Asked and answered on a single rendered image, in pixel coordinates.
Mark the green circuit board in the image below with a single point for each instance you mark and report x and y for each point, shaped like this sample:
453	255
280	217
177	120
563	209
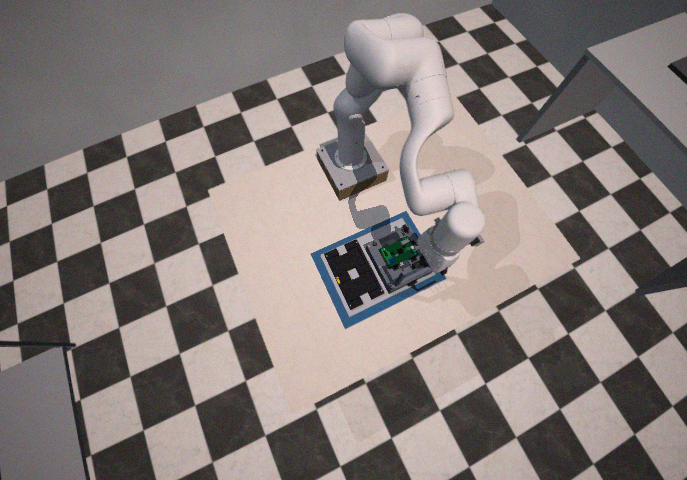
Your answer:
398	252

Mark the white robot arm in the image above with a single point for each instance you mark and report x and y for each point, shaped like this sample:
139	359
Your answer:
407	60

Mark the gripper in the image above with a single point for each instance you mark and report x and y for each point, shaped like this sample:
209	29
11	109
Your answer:
435	261

